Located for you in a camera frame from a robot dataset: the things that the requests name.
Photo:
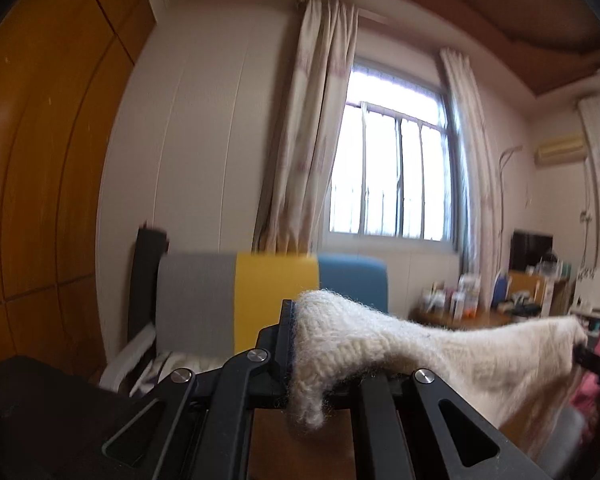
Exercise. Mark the black padded bench seat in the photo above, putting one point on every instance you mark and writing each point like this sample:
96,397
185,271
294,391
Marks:
53,426

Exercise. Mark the wooden wardrobe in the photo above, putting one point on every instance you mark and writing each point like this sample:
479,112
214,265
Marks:
64,66

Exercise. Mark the multicolour fabric armchair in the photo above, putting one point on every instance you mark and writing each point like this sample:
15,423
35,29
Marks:
196,310

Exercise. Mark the window with metal bars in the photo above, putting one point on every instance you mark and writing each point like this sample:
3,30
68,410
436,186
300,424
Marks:
393,169

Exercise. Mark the beige curtain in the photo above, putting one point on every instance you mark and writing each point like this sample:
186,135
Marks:
304,145
478,178

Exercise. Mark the beige right curtain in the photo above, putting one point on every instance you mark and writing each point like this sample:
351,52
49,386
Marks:
478,178

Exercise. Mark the beige left curtain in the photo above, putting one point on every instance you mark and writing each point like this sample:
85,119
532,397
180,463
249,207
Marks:
304,145

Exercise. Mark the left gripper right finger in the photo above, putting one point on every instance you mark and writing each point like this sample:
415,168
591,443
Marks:
417,427

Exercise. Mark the white knitted sweater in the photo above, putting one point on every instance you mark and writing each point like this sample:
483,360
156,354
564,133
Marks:
518,376

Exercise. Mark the black television monitor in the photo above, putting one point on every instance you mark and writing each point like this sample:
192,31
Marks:
527,248

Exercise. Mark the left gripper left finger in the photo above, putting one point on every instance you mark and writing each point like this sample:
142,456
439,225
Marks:
199,426

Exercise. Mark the blue chair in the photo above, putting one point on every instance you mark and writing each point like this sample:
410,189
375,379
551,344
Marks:
500,289

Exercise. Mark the wall air conditioner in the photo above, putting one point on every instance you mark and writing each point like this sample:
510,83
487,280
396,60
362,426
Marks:
562,151

